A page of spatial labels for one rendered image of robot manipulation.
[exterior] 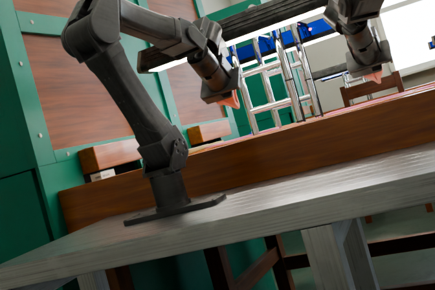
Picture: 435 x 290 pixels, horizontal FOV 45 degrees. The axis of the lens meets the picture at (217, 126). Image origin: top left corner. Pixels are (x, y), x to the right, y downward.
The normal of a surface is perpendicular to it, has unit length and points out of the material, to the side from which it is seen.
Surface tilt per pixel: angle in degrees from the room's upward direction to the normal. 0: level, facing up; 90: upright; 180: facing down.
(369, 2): 151
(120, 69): 98
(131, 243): 90
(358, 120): 90
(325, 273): 90
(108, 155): 90
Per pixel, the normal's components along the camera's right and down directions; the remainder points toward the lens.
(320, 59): -0.32, 0.07
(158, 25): 0.74, -0.19
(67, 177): 0.87, -0.25
